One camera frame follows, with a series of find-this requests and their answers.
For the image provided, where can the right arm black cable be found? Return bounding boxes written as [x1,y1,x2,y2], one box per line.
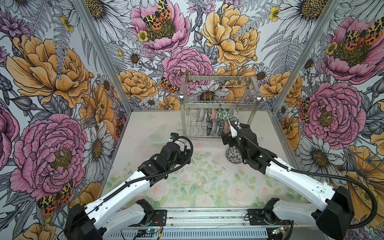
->
[230,118,378,230]

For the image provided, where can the steel two-tier dish rack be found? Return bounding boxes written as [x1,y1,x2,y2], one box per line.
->
[180,76,262,138]

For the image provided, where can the white vented cable duct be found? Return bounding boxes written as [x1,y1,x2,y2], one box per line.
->
[106,228,269,240]

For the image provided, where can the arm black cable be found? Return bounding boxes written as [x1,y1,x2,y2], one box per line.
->
[230,118,378,230]
[56,135,194,240]

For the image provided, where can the right aluminium frame post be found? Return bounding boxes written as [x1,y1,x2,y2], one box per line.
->
[272,0,341,114]

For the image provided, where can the aluminium frame post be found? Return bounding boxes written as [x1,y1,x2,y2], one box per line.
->
[272,0,341,114]
[74,1,133,117]

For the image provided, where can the dark blue-grey bowl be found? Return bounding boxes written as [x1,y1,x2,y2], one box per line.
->
[197,108,208,124]

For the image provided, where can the dark leaf pattern bowl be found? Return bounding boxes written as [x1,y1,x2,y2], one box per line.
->
[218,120,230,137]

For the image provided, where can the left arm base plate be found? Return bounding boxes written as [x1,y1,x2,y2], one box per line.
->
[129,209,168,227]

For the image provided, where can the left green circuit board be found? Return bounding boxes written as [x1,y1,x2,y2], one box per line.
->
[135,229,164,240]

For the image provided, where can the aluminium front rail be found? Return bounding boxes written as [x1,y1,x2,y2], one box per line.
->
[78,207,334,229]

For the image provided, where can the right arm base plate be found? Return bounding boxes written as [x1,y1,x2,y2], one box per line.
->
[244,209,292,226]

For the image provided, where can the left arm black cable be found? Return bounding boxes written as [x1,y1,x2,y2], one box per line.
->
[56,135,194,240]

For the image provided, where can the left aluminium frame post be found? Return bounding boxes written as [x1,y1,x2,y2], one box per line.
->
[74,1,133,117]

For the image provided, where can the green circuit board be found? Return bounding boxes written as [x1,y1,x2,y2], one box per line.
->
[267,227,286,236]
[135,229,164,240]

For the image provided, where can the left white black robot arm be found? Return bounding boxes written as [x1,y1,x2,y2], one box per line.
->
[62,135,194,240]

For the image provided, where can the right green circuit board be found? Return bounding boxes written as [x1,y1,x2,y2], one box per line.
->
[267,227,286,236]

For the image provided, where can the green leaf pattern bowl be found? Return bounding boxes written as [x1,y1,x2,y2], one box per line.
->
[216,109,231,121]

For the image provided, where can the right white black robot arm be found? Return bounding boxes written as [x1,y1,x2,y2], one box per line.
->
[222,117,354,240]

